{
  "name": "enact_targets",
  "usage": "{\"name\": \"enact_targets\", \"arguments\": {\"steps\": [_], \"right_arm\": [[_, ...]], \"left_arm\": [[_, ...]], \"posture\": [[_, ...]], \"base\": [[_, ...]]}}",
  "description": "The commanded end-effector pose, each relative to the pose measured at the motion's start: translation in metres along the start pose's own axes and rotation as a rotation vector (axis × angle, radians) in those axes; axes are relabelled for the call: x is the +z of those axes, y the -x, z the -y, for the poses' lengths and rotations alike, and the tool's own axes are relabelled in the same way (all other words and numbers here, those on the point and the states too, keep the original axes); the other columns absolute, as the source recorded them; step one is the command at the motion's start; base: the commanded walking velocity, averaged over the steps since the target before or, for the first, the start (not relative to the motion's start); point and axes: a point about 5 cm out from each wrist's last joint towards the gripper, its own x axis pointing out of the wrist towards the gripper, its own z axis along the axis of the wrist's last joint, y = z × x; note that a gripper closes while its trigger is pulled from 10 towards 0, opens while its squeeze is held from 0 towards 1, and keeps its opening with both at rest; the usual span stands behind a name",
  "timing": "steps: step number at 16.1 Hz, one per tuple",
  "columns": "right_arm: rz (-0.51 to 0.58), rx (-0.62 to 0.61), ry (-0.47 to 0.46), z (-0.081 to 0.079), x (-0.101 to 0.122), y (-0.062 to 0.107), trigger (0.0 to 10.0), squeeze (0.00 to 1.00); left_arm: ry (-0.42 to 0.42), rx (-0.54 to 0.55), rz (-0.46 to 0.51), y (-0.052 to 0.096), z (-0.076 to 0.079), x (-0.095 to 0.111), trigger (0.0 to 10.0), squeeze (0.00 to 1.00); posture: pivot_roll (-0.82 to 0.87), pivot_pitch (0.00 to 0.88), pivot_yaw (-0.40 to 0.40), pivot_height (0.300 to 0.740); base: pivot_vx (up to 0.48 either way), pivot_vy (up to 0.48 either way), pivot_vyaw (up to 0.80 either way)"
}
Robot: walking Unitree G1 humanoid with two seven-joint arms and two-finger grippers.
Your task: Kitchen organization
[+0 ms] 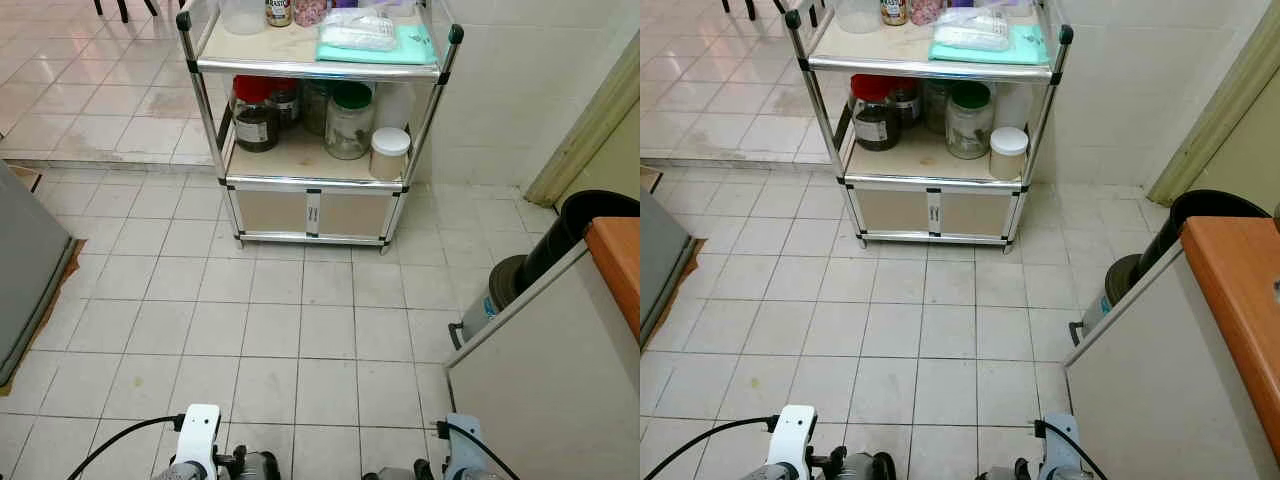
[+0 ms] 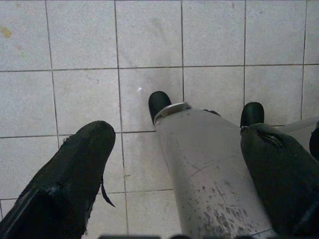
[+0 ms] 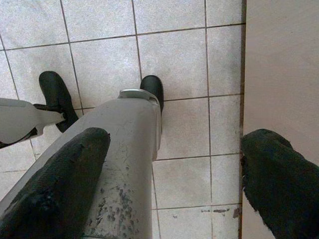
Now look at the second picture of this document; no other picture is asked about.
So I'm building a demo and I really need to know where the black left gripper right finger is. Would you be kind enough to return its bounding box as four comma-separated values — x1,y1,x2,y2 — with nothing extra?
240,123,319,239

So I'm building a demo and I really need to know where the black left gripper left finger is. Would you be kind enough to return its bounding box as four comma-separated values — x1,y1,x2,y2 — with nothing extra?
0,120,116,239

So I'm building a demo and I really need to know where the black robot right foot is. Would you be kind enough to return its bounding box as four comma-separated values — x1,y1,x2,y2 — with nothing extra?
240,101,265,127

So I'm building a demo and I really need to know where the black robot foot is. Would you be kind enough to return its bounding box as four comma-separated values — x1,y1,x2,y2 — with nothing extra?
240,101,265,127
148,91,172,124

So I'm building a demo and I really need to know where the silver robot left leg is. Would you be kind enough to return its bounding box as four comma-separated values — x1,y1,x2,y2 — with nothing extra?
153,101,279,239

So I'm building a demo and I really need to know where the black robot left foot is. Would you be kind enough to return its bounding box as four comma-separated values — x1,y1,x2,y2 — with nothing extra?
148,91,172,124

